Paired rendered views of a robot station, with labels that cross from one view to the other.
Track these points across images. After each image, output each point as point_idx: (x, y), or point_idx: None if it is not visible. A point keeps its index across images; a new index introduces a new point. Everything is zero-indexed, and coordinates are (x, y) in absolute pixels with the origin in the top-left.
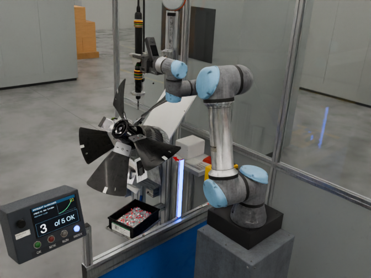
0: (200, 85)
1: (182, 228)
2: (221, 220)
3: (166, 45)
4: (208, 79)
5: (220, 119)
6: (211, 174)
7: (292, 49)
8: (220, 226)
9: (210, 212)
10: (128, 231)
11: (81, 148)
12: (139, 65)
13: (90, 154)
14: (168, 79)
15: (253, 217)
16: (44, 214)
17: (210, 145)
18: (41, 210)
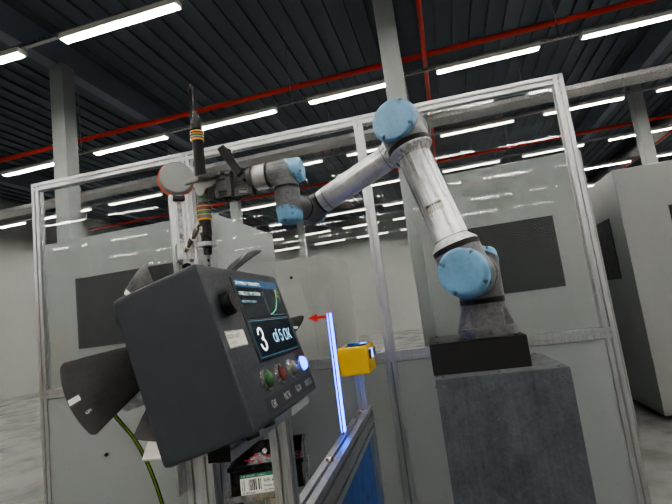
0: (386, 123)
1: (358, 451)
2: (462, 348)
3: (174, 243)
4: (405, 104)
5: (431, 162)
6: (449, 242)
7: (369, 196)
8: (465, 361)
9: (435, 347)
10: None
11: (73, 405)
12: (206, 197)
13: (98, 409)
14: (283, 184)
15: (507, 317)
16: (253, 304)
17: (427, 205)
18: (246, 290)
